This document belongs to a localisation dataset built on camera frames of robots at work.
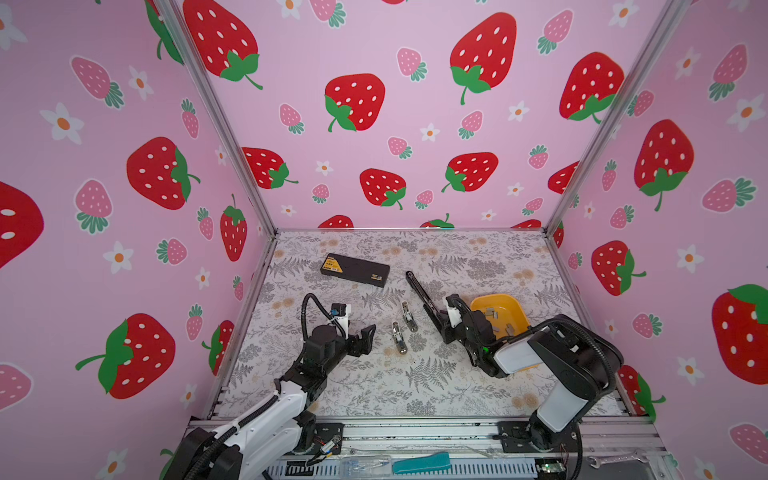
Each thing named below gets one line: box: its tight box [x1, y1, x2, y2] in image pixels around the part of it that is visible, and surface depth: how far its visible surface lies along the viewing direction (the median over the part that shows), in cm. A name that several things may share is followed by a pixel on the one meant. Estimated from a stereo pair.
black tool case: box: [320, 253, 391, 288], surface depth 109 cm
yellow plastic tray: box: [470, 294, 530, 340], surface depth 98 cm
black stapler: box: [405, 271, 462, 344], surface depth 97 cm
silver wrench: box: [587, 452, 650, 469], surface depth 73 cm
